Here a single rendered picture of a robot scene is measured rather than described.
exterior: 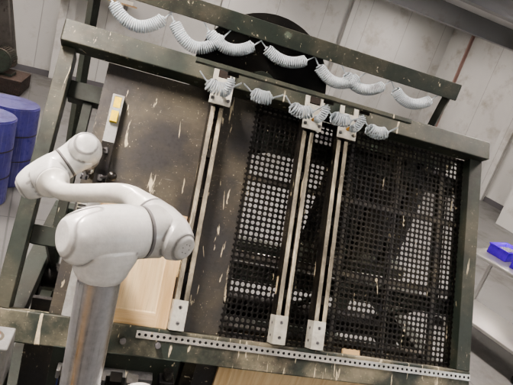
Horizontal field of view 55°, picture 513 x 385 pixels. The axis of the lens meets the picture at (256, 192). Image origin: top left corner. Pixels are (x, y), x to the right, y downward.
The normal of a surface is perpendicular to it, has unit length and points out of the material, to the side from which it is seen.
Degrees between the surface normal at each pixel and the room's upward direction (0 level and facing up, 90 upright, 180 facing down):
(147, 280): 59
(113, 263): 91
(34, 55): 90
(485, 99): 90
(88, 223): 39
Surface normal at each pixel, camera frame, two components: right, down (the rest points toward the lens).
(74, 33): 0.30, -0.16
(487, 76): -0.89, -0.14
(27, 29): 0.36, 0.40
